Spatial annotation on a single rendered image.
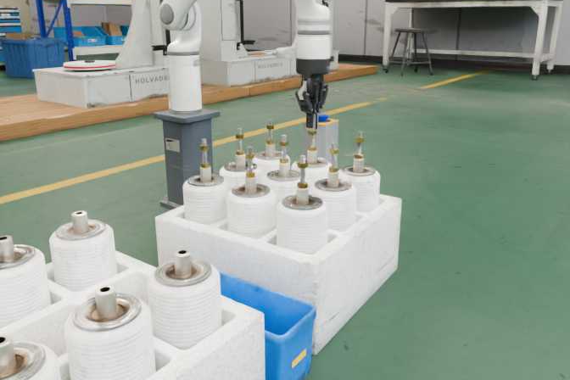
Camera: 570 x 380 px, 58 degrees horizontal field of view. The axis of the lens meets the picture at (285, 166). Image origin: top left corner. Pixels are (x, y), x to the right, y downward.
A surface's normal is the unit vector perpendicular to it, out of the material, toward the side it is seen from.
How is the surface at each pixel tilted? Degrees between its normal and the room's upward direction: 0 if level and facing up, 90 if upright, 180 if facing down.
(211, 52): 90
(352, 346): 0
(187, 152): 87
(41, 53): 92
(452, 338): 0
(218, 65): 90
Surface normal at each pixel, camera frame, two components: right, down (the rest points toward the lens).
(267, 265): -0.55, 0.24
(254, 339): 0.80, 0.17
